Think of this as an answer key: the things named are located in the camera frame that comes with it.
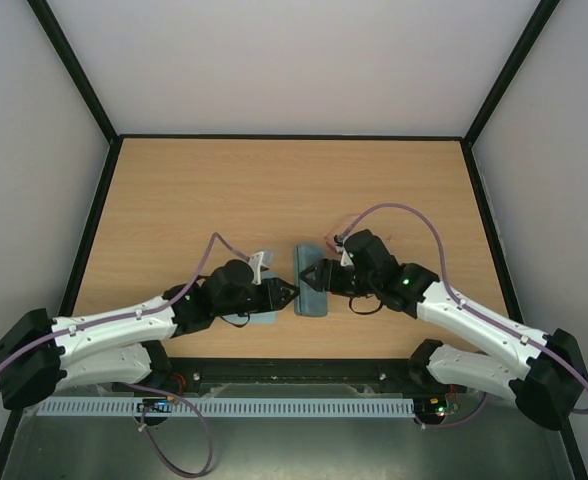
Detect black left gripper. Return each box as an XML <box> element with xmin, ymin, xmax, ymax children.
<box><xmin>215</xmin><ymin>278</ymin><xmax>300</xmax><ymax>318</ymax></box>

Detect light blue cleaning cloth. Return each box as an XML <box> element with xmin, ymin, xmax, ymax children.
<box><xmin>246</xmin><ymin>272</ymin><xmax>280</xmax><ymax>326</ymax></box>

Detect grey green glasses case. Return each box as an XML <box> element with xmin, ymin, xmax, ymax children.
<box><xmin>292</xmin><ymin>243</ymin><xmax>329</xmax><ymax>318</ymax></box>

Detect pink transparent sunglasses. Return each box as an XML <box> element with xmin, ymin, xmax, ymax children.
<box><xmin>324</xmin><ymin>213</ymin><xmax>361</xmax><ymax>254</ymax></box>

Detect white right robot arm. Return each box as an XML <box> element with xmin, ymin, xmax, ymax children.
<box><xmin>297</xmin><ymin>229</ymin><xmax>588</xmax><ymax>431</ymax></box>

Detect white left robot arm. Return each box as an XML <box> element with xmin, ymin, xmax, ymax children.
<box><xmin>0</xmin><ymin>260</ymin><xmax>300</xmax><ymax>410</ymax></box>

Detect left controller board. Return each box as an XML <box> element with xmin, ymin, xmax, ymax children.
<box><xmin>136</xmin><ymin>396</ymin><xmax>179</xmax><ymax>415</ymax></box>

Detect controller board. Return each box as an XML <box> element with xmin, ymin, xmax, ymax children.
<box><xmin>136</xmin><ymin>396</ymin><xmax>179</xmax><ymax>415</ymax></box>
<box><xmin>413</xmin><ymin>394</ymin><xmax>460</xmax><ymax>419</ymax></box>

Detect right controller board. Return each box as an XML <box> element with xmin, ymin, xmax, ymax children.
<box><xmin>413</xmin><ymin>394</ymin><xmax>460</xmax><ymax>419</ymax></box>

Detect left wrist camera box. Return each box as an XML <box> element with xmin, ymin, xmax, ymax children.
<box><xmin>247</xmin><ymin>250</ymin><xmax>273</xmax><ymax>285</ymax></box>

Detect light blue slotted cable duct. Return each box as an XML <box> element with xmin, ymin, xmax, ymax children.
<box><xmin>36</xmin><ymin>397</ymin><xmax>414</xmax><ymax>419</ymax></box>

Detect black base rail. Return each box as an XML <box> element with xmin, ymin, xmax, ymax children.
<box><xmin>170</xmin><ymin>358</ymin><xmax>467</xmax><ymax>398</ymax></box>

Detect black frame post right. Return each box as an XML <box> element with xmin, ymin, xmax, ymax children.
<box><xmin>463</xmin><ymin>0</ymin><xmax>561</xmax><ymax>146</ymax></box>

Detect black frame post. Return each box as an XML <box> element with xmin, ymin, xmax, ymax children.
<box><xmin>463</xmin><ymin>0</ymin><xmax>561</xmax><ymax>146</ymax></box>
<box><xmin>26</xmin><ymin>0</ymin><xmax>121</xmax><ymax>146</ymax></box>

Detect black frame post left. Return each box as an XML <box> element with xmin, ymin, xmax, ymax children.
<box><xmin>26</xmin><ymin>0</ymin><xmax>121</xmax><ymax>146</ymax></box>

